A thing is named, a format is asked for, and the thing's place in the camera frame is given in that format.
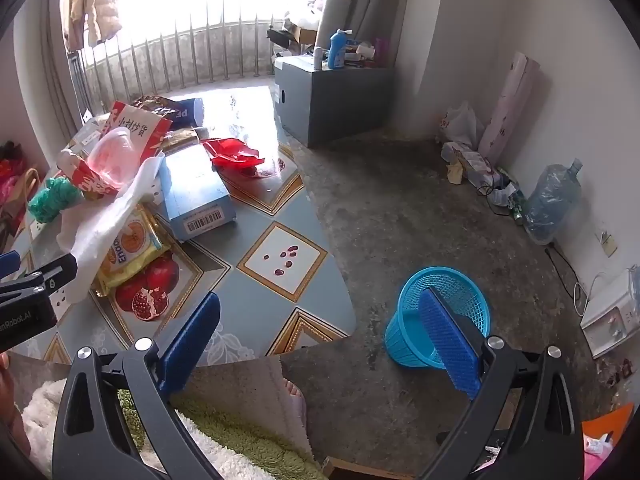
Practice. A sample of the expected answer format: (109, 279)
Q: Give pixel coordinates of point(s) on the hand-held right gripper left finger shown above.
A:
(192, 345)

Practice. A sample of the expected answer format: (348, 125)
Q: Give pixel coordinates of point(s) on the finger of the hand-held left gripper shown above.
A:
(55, 272)
(7, 265)

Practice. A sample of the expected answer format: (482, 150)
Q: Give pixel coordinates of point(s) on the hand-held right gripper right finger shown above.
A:
(450, 345)

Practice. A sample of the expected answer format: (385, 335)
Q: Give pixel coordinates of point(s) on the blue plastic mesh basket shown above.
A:
(415, 330)

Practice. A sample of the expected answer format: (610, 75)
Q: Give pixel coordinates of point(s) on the thin white plastic bag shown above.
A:
(100, 225)

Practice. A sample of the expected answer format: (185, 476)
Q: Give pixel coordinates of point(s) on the green mesh scrubber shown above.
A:
(52, 200)

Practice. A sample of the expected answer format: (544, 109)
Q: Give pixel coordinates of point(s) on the yellow orange snack packet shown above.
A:
(132, 250)

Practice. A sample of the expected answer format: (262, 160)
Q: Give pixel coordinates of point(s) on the red white patterned wrapper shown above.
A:
(82, 180)

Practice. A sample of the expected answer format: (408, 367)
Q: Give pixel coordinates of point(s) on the blue cardboard box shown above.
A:
(195, 195)

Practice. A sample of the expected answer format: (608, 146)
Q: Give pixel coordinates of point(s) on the red snack bag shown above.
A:
(135, 127)

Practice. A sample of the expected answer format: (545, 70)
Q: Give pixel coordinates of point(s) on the gold packet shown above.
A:
(181, 140)

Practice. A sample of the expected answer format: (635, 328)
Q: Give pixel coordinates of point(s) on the brown snack packet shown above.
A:
(152, 105)

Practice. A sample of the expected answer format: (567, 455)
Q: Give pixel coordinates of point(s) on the red plastic tray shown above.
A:
(235, 152)

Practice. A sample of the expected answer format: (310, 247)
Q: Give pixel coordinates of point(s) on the dark blue packet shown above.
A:
(187, 112)

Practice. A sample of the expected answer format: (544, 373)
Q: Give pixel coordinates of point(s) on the pile of colourful bags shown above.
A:
(17, 180)

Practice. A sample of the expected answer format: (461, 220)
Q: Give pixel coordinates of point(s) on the green fluffy robe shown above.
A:
(235, 420)

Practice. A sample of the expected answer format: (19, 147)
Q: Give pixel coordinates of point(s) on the person's bare foot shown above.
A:
(295, 402)

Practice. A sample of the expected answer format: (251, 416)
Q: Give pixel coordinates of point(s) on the fruit print tablecloth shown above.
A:
(280, 220)

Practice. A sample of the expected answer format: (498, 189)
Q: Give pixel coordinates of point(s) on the white water dispenser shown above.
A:
(610, 315)

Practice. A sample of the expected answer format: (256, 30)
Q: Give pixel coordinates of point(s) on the large empty water jug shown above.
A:
(550, 200)

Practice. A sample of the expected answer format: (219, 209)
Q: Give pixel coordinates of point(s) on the orange board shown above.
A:
(607, 425)

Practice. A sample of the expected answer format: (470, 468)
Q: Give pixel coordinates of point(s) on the pile of plastic litter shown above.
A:
(475, 162)

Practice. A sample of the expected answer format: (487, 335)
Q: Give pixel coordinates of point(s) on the white shopping bag red print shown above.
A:
(460, 122)

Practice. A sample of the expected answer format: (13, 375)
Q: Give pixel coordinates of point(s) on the pink paper roll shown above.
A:
(510, 105)

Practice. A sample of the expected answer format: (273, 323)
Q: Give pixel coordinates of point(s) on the metal balcony railing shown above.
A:
(200, 55)

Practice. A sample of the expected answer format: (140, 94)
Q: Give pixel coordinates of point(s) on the grey cabinet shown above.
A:
(340, 102)

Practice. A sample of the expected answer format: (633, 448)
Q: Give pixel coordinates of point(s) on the beige padded jacket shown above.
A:
(95, 0)

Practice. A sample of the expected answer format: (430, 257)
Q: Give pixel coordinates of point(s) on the pink container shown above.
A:
(382, 50)

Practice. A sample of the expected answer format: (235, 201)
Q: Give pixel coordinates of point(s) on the small white bottle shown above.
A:
(319, 59)

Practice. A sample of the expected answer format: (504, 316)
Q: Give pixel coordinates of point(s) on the blue bottle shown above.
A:
(337, 50)

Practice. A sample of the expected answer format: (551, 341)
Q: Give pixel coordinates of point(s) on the brown cardboard box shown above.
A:
(302, 32)

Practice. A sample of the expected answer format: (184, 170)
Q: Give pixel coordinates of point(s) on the beige curtain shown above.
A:
(360, 0)

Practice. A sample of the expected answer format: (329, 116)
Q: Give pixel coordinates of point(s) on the wall socket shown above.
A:
(607, 244)

